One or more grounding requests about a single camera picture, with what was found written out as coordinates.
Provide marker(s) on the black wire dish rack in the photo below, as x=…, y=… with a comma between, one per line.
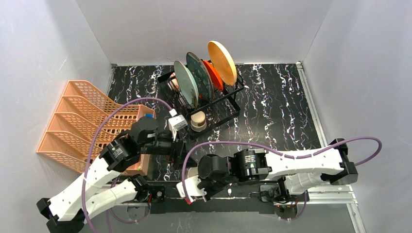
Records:
x=219, y=109

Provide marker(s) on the stainless steel cup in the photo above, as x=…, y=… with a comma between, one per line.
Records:
x=198, y=121

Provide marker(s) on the dark teal plate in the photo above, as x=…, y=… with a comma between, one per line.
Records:
x=200, y=75

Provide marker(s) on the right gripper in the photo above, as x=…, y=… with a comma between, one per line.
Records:
x=199, y=186

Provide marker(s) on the pink mug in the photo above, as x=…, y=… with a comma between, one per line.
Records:
x=193, y=171

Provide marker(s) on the yellow plate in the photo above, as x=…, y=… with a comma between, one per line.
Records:
x=223, y=62

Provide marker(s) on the orange patterned bowl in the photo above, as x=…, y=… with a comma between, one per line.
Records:
x=173, y=83

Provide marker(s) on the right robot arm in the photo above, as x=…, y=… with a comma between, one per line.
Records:
x=295, y=171

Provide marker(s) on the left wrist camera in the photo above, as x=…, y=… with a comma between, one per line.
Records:
x=175, y=124

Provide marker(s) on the orange file organizer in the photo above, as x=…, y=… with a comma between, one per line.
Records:
x=81, y=110

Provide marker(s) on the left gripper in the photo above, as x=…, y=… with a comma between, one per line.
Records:
x=177, y=154

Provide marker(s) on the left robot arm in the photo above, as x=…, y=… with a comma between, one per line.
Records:
x=68, y=211

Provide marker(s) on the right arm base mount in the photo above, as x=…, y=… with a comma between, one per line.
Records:
x=287, y=206

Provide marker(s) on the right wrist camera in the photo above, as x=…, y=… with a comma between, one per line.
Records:
x=192, y=189

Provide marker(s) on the mint green flower plate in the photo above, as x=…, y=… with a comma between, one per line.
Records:
x=187, y=84

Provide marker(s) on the orange red plate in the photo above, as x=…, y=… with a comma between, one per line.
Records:
x=214, y=75

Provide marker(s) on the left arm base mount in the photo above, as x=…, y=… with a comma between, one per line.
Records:
x=137, y=188

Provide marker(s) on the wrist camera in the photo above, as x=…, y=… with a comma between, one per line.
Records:
x=175, y=124
x=192, y=189

